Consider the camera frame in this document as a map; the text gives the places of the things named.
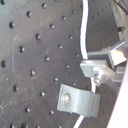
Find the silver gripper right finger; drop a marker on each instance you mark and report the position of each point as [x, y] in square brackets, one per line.
[119, 54]

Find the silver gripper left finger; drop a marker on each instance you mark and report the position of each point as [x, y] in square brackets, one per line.
[98, 64]

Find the middle metal cable clip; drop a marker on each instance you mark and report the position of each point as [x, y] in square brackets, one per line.
[78, 101]

